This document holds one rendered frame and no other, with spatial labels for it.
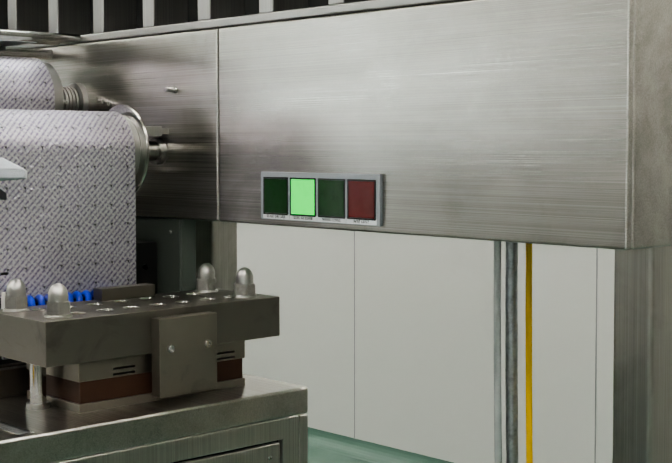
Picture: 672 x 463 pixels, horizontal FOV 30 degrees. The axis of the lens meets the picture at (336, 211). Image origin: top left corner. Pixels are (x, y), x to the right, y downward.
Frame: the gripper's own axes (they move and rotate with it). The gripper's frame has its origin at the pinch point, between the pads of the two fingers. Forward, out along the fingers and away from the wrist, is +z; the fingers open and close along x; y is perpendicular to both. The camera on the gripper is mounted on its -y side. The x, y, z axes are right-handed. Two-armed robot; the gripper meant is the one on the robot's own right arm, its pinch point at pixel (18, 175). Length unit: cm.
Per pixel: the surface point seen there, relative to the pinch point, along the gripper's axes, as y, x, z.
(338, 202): -4, -68, 51
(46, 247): 0, -94, 14
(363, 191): -5, -63, 52
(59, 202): -7, -94, 16
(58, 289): 7, -75, 13
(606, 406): 48, -275, 221
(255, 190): -7, -85, 44
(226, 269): 3, -124, 49
